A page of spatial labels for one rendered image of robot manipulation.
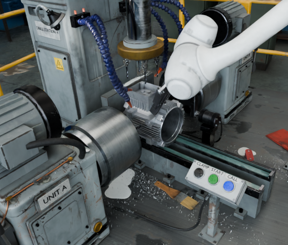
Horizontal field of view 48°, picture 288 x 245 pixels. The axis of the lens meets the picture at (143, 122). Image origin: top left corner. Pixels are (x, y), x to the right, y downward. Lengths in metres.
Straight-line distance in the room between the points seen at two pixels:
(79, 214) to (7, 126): 0.35
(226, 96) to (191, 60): 0.82
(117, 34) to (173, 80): 0.64
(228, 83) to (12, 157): 1.13
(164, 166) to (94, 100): 0.41
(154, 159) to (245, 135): 0.52
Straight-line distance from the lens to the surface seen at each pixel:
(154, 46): 1.23
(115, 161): 1.09
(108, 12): 1.39
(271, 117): 1.87
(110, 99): 1.31
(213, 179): 1.00
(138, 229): 1.22
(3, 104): 0.89
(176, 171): 1.35
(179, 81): 0.85
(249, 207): 1.26
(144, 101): 1.30
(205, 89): 1.48
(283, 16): 0.92
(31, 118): 0.87
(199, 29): 0.99
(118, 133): 1.10
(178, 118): 1.40
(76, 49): 1.30
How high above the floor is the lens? 1.73
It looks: 32 degrees down
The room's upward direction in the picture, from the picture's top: 4 degrees counter-clockwise
